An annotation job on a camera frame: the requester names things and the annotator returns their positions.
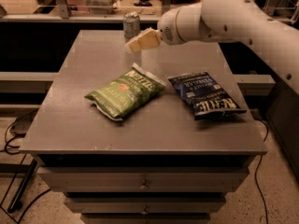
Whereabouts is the silver 7up soda can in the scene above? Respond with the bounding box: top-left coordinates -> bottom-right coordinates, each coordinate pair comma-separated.
123,12 -> 140,41

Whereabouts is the black cable right floor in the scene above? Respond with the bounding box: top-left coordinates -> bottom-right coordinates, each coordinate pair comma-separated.
253,117 -> 270,224

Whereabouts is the black metal stand leg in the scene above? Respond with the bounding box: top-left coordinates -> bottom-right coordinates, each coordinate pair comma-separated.
7,160 -> 37,214

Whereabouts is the top drawer round knob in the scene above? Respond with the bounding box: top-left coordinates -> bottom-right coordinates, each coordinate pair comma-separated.
139,180 -> 150,190

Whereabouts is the drawer round knob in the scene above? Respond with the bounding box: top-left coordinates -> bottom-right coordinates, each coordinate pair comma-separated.
140,206 -> 149,216
139,180 -> 150,190

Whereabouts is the middle drawer round knob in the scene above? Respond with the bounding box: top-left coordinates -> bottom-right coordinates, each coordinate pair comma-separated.
140,206 -> 149,216

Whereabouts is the green kettle chips bag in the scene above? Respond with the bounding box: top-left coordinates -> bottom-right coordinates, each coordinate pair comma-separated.
85,63 -> 165,121

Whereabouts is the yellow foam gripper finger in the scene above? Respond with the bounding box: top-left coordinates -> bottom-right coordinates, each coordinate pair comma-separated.
124,28 -> 162,53

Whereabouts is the grey drawer cabinet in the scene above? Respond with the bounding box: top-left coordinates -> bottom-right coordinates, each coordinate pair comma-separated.
21,31 -> 266,224

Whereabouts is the metal window rail frame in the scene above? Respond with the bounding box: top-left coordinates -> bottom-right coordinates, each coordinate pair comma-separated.
0,0 -> 299,25

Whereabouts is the black cables left floor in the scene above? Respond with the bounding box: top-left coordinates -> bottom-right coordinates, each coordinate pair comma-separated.
2,109 -> 39,156

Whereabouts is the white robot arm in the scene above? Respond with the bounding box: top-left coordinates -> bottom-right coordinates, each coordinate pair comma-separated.
125,0 -> 299,93

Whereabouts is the blue kettle chips bag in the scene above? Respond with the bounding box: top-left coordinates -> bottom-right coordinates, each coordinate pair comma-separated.
168,72 -> 247,120

